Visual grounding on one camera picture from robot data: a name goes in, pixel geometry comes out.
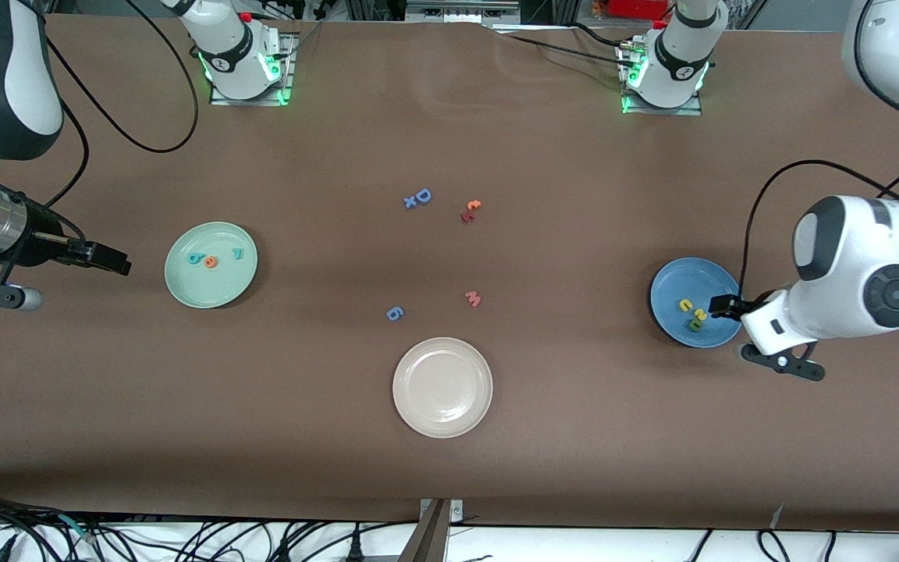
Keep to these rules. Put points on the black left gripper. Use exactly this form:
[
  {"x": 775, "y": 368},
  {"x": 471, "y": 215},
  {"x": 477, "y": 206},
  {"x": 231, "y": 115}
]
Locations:
[{"x": 726, "y": 306}]

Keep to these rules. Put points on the green letter u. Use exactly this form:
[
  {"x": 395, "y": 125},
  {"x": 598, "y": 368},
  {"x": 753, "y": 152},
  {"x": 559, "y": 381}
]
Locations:
[{"x": 696, "y": 325}]

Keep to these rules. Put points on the yellow letter u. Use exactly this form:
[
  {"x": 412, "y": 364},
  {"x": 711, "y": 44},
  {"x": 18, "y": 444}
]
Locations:
[{"x": 684, "y": 302}]

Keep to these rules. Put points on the teal letter b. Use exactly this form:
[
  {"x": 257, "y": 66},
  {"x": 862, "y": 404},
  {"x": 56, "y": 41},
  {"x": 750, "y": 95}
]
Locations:
[{"x": 193, "y": 256}]

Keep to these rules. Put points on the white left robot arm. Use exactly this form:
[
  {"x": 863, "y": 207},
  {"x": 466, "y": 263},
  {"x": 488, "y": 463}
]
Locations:
[{"x": 863, "y": 265}]

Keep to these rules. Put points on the blue plate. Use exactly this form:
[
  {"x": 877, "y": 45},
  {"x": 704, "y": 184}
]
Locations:
[{"x": 672, "y": 293}]

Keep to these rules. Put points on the brown table cover sheet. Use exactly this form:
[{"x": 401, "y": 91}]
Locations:
[{"x": 106, "y": 390}]

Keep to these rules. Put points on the pale green plate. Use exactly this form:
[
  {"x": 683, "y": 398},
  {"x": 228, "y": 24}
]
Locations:
[{"x": 211, "y": 285}]

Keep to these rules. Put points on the pink letter w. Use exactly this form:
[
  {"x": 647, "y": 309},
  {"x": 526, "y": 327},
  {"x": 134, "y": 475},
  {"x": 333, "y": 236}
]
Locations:
[{"x": 473, "y": 300}]

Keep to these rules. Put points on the beige plate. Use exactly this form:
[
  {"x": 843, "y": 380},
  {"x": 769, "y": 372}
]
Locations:
[{"x": 442, "y": 388}]

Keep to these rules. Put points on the dark red letter k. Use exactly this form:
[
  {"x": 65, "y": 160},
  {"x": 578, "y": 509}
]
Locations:
[{"x": 467, "y": 217}]

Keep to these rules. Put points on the red box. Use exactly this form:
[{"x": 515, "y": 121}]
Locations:
[{"x": 637, "y": 8}]

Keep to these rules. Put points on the periwinkle letter g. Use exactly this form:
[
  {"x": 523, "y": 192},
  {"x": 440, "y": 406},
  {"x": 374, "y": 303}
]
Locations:
[{"x": 390, "y": 315}]

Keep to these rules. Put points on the blue letter D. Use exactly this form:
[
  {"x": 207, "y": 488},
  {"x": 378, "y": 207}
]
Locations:
[{"x": 418, "y": 197}]

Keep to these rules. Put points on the black power plug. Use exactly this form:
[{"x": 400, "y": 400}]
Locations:
[{"x": 356, "y": 550}]

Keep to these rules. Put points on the grey power strip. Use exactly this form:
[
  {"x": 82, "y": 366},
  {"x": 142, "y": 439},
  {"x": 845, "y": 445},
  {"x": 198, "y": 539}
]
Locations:
[{"x": 457, "y": 12}]

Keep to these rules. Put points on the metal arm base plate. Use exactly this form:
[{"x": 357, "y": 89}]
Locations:
[
  {"x": 289, "y": 70},
  {"x": 664, "y": 112}
]

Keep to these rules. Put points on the silver corner bracket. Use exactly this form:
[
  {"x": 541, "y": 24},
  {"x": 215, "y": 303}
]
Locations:
[{"x": 456, "y": 511}]

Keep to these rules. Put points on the grey aluminium profile post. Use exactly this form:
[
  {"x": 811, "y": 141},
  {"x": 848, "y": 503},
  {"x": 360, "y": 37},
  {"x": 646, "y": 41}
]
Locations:
[{"x": 428, "y": 542}]

